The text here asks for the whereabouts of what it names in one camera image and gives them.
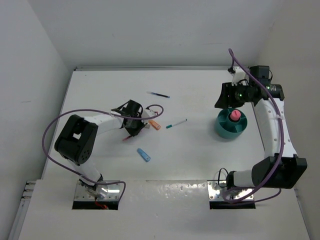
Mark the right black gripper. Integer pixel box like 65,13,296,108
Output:
215,81,253,109

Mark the orange highlighter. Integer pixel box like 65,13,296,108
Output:
148,119,161,131

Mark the blue highlighter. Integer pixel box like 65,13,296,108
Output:
137,148,151,163

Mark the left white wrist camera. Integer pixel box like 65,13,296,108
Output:
141,108,157,124

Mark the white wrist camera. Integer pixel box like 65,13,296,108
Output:
141,108,157,124
228,66,249,86

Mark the green capped white marker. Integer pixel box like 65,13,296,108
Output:
165,118,188,129

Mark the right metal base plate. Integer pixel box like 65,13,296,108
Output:
207,180,254,203

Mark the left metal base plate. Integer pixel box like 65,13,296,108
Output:
74,180,122,202

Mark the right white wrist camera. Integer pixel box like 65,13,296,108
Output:
228,66,249,86

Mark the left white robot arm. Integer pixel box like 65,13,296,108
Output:
54,100,155,192

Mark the blue ink refill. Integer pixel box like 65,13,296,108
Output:
146,91,170,99

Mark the metal base plate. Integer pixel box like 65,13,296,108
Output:
207,180,254,203
74,180,122,202

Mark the pink highlighter marker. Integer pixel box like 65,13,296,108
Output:
229,109,242,122

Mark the teal round divided organizer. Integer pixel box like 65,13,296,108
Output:
214,108,248,140

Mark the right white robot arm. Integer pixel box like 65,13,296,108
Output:
214,65,308,189

